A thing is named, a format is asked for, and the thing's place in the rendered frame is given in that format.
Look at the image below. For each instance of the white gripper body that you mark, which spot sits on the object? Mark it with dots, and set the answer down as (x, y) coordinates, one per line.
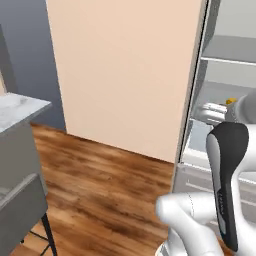
(210, 112)

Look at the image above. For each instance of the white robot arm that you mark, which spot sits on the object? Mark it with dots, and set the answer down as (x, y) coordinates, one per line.
(193, 216)

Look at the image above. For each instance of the yellow cheese wedge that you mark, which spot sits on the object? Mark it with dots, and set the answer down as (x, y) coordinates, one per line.
(231, 100)

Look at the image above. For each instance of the fridge with open interior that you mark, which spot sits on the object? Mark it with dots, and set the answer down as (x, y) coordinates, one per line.
(230, 76)

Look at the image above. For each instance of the grey fridge shelf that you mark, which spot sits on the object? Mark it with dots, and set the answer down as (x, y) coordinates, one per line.
(230, 50)

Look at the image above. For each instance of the white fridge drawer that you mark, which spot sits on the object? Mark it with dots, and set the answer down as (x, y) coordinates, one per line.
(193, 180)

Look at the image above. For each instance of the beige fridge door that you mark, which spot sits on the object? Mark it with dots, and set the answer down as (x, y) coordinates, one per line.
(123, 73)

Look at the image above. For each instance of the marble top dining counter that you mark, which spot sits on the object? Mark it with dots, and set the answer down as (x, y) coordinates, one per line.
(16, 140)

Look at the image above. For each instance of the grey stool with black legs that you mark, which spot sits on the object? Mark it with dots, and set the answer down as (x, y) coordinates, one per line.
(20, 213)

